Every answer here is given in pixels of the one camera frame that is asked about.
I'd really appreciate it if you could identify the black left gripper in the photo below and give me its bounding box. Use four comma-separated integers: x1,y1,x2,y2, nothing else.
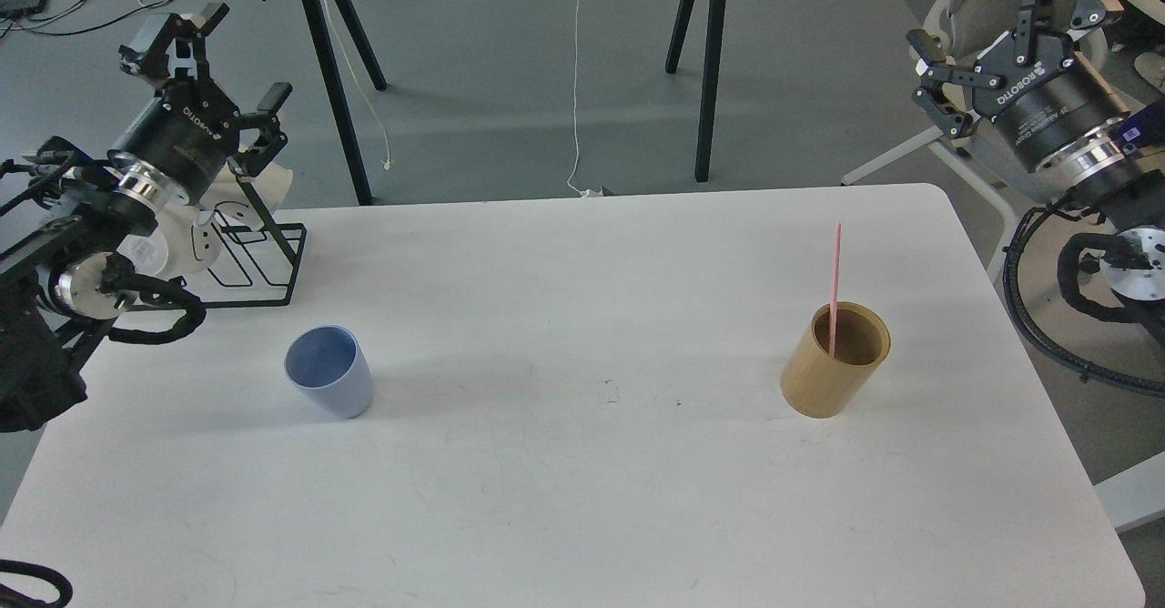
108,3,294,208

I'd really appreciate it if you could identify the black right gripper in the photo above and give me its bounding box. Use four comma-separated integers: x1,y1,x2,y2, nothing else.
906,0,1127,174

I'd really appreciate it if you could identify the pink chopstick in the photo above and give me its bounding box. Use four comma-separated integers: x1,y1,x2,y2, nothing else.
826,222,842,358

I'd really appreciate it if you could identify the blue plastic cup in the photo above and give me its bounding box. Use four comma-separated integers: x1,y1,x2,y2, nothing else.
283,325,374,419

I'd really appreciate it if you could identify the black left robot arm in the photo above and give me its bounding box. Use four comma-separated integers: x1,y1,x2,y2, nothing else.
1,3,302,432

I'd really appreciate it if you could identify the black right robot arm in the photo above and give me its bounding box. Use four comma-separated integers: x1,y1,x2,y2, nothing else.
908,0,1162,398

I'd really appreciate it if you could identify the white cup on rack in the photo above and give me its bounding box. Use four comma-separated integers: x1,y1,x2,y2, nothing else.
200,163,294,229

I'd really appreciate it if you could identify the grey office chair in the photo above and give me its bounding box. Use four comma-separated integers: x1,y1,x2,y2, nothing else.
842,0,1162,301

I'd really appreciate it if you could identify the bamboo cylinder holder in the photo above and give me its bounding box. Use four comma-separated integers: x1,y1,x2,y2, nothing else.
781,301,892,419

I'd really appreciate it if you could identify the black wire dish rack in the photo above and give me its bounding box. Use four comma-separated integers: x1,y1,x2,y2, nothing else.
170,210,294,306

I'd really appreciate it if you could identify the cream hanging cable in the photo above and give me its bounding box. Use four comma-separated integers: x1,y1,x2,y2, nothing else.
315,0,396,172

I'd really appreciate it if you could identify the white hanging cable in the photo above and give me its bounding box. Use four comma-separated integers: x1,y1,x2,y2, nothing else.
566,0,616,199

